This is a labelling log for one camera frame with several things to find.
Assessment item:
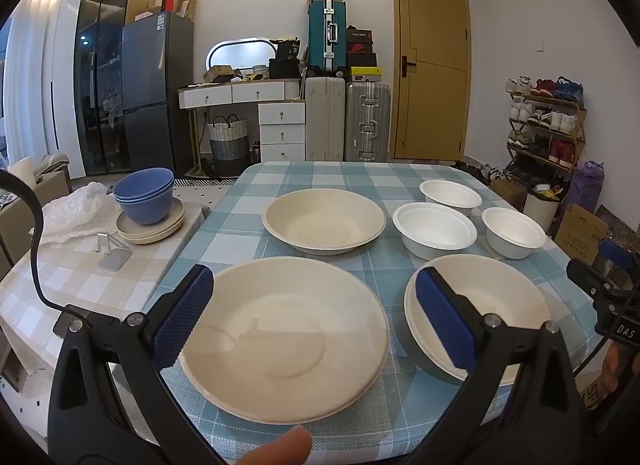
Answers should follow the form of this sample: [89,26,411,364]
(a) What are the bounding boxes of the brown box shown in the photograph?
[490,179,528,210]

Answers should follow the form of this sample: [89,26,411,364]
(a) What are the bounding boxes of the beige sofa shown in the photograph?
[0,152,73,266]

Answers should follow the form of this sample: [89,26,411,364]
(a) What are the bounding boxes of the patterned floor rug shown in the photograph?
[172,176,242,192]

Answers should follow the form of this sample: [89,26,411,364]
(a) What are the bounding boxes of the woven laundry basket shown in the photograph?
[207,115,249,163]

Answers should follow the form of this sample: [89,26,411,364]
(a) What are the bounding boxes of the person's right hand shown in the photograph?
[602,345,640,396]

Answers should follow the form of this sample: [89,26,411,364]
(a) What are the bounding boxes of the rows of assorted shoes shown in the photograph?
[506,76,585,168]

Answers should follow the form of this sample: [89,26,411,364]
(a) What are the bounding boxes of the dark grey refrigerator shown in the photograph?
[122,11,195,176]

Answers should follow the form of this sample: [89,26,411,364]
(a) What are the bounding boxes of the medium white bowl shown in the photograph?
[392,202,478,261]

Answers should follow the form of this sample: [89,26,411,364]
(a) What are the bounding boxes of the yellow wooden door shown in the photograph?
[391,0,472,162]

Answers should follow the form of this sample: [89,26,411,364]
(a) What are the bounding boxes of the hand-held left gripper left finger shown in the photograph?
[47,265,228,465]

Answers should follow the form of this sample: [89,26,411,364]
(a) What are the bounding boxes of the teal suitcase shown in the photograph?
[307,0,347,78]

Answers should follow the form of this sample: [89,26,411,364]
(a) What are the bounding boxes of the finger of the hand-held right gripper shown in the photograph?
[597,239,640,292]
[566,259,613,298]

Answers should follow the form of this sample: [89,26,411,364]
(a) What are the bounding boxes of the large white bowl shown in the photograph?
[404,253,552,388]

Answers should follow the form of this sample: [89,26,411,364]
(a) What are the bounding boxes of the metal shoe rack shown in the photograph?
[505,77,588,176]

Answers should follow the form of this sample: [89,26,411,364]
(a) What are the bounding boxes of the metal phone stand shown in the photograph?
[94,234,133,272]

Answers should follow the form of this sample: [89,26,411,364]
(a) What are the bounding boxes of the purple bag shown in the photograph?
[567,161,605,213]

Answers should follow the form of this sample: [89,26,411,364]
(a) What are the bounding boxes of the beige bowl centre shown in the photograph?
[262,188,387,257]

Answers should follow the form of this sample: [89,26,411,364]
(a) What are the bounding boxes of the beige checkered tablecloth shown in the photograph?
[0,190,211,381]

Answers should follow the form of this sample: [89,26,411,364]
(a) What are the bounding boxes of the scattered sneakers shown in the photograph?
[450,160,506,184]

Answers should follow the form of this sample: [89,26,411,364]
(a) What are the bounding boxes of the small white bowl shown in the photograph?
[419,179,483,217]
[481,206,547,260]

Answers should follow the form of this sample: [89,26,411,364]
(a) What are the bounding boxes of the teal checkered tablecloth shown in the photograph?
[102,161,608,465]

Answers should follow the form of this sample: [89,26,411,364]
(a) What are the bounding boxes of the person's left hand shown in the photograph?
[235,426,313,465]

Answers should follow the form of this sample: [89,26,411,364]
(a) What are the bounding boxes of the white suitcase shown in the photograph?
[305,76,347,162]

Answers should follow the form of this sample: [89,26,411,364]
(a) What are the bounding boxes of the white waste bin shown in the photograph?
[522,185,568,238]

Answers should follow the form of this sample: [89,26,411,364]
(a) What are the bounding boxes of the large beige plate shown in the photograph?
[179,256,390,426]

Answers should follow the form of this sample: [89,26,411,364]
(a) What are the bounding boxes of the black glass cabinet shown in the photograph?
[74,0,161,176]

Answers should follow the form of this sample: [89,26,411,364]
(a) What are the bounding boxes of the white drawer cabinet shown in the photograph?
[258,101,307,162]

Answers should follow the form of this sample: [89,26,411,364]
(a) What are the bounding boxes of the clear plastic bag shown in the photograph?
[40,181,118,246]

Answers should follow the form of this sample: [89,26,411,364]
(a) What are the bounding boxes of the small cardboard box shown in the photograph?
[202,65,236,83]

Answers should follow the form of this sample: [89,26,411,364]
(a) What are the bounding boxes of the blue bowl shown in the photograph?
[114,190,175,206]
[116,197,174,226]
[113,168,175,198]

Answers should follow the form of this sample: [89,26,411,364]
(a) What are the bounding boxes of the flat printed cardboard box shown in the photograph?
[575,370,608,408]

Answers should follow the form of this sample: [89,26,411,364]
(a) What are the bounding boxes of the white dressing table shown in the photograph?
[177,80,307,178]

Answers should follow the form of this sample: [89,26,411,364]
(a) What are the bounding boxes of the black bag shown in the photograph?
[269,37,307,80]

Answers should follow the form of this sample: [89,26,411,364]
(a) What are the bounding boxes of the oval vanity mirror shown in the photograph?
[206,35,279,76]

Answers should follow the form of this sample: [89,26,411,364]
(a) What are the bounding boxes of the large cardboard box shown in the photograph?
[554,203,611,266]

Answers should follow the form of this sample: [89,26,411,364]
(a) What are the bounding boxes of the silver suitcase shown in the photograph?
[345,82,392,162]

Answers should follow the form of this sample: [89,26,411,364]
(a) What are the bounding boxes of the yellow and white shoe box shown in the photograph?
[346,66,385,84]

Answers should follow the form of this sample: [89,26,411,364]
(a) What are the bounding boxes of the white curtain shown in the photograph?
[0,0,63,166]

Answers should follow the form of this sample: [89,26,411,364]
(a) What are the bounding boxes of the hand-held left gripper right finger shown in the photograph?
[405,267,588,465]

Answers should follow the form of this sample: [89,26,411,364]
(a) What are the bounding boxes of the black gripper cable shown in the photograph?
[0,170,91,338]

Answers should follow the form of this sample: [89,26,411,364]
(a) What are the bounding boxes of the small beige plate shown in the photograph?
[117,222,185,245]
[116,197,186,237]

